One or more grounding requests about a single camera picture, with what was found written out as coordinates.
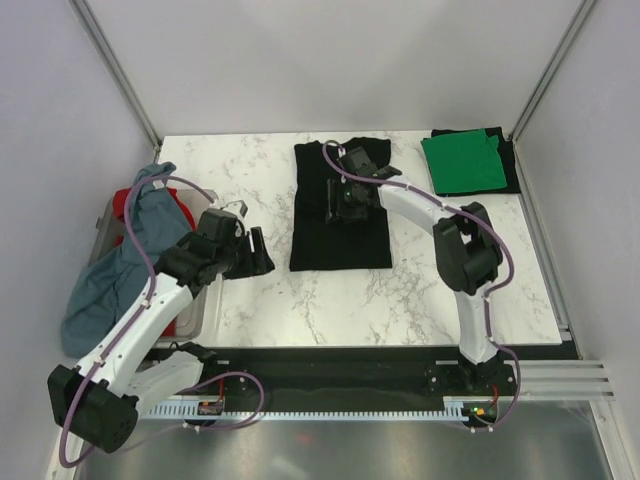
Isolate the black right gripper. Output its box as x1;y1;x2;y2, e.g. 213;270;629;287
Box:
327;177;369;223

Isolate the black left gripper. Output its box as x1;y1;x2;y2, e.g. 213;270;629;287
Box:
215;227;274;280

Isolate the black t-shirt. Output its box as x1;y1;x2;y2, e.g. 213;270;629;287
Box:
289;141;392;272
429;127;520;197

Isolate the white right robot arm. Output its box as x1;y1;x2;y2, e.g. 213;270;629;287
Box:
326;167;503;394

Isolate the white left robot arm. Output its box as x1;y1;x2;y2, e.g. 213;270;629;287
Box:
47;227;275;455

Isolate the clear plastic bin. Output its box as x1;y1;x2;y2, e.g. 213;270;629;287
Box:
89;187;223;348

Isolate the folded green t-shirt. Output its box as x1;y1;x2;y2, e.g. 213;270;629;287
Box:
421;129;508;196

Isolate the folded black t-shirt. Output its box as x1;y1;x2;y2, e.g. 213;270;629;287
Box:
429;127;520;197

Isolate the red t-shirt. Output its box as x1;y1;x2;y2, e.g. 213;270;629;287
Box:
111;188;196;339

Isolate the blue-grey t-shirt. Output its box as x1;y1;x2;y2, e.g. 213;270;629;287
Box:
60;183;192;359

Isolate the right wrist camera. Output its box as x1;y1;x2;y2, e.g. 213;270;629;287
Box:
339;147;378;177

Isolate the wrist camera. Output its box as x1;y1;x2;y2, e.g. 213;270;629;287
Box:
339;147;378;177
196;200;248;243

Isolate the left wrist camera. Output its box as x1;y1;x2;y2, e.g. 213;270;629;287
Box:
196;200;248;243

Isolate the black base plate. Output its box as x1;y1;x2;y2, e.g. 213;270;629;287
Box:
160;345;521;414

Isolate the white slotted cable duct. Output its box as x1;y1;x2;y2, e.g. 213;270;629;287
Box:
141;397;469;422

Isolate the left aluminium frame post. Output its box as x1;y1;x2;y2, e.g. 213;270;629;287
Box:
69;0;162;154

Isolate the aluminium frame post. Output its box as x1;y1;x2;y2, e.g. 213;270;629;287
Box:
508;0;600;143
69;0;162;154

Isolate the right aluminium frame post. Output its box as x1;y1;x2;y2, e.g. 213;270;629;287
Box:
508;0;600;143

